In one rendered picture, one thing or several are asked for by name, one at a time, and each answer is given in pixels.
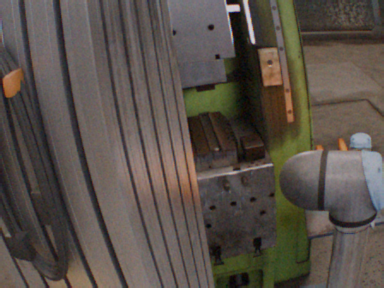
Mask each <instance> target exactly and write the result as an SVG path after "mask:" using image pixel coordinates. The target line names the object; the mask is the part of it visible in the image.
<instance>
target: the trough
mask: <svg viewBox="0 0 384 288"><path fill-rule="evenodd" d="M201 118H202V121H203V122H204V125H205V128H206V131H207V135H208V137H209V139H210V142H211V144H212V147H213V151H214V149H215V148H218V149H219V150H218V151H221V146H220V144H219V140H218V137H217V136H216V134H215V131H214V129H213V123H212V121H211V119H210V116H209V114H208V113H204V114H201ZM218 151H214V152H218Z"/></svg>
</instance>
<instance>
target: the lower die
mask: <svg viewBox="0 0 384 288"><path fill-rule="evenodd" d="M204 113H208V114H209V116H210V119H211V121H212V123H213V129H214V131H215V134H216V136H217V137H218V140H219V144H220V146H221V151H218V152H214V151H213V147H212V144H211V142H210V139H209V137H208V135H207V131H206V128H205V125H204V122H203V121H202V118H201V114H204ZM221 115H222V114H221V112H220V111H214V112H210V111H205V112H200V113H199V115H198V116H193V117H187V118H188V119H187V124H188V129H189V138H190V143H191V148H192V153H193V158H194V164H195V172H198V171H205V170H210V169H214V168H219V167H224V166H228V165H232V163H237V147H236V145H235V143H234V141H233V140H232V141H231V144H229V140H230V139H232V137H231V136H230V137H229V139H227V136H228V135H230V133H229V132H228V133H227V134H226V131H227V130H228V128H225V126H226V125H224V127H222V124H223V123H225V120H224V121H223V122H222V123H220V122H221V120H222V119H224V118H223V117H221V118H220V120H219V117H220V116H221ZM224 128H225V131H224ZM225 134H226V135H225ZM208 166H212V167H211V168H208Z"/></svg>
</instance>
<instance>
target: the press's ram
mask: <svg viewBox="0 0 384 288"><path fill-rule="evenodd" d="M168 8H169V11H170V18H171V25H172V29H171V30H172V33H173V38H174V41H175V51H176V55H177V61H178V64H179V65H183V64H187V63H200V62H205V61H209V60H214V59H215V55H218V56H219V59H222V58H227V57H229V58H232V57H235V56H236V55H235V49H234V44H233V42H232V36H231V25H230V21H229V16H228V14H227V11H228V12H232V11H239V5H238V4H228V5H226V3H225V0H168Z"/></svg>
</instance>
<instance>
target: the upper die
mask: <svg viewBox="0 0 384 288"><path fill-rule="evenodd" d="M178 72H179V76H180V81H181V85H182V88H186V87H194V86H199V85H203V84H207V85H208V84H213V83H217V82H222V81H226V77H225V66H224V60H223V58H222V59H219V56H218V55H215V59H214V60H209V61H205V62H200V63H187V64H183V65H179V64H178Z"/></svg>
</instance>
